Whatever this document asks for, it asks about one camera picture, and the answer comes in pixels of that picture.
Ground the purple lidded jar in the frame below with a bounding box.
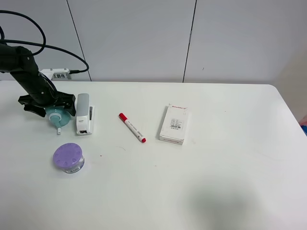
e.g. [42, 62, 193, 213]
[52, 143, 85, 174]

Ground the red white marker pen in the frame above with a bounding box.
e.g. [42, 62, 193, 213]
[118, 113, 146, 143]

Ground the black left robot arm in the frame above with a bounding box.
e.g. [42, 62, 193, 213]
[0, 44, 76, 117]

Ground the colourful object at edge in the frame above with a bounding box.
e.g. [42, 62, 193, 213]
[299, 118, 307, 135]

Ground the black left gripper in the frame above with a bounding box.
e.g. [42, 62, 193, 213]
[18, 90, 76, 117]

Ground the white grey stapler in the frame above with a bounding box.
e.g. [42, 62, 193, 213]
[76, 93, 95, 135]

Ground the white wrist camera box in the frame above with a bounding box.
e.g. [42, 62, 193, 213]
[40, 68, 71, 81]

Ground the white cardboard box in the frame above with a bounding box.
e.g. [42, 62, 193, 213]
[159, 104, 189, 145]

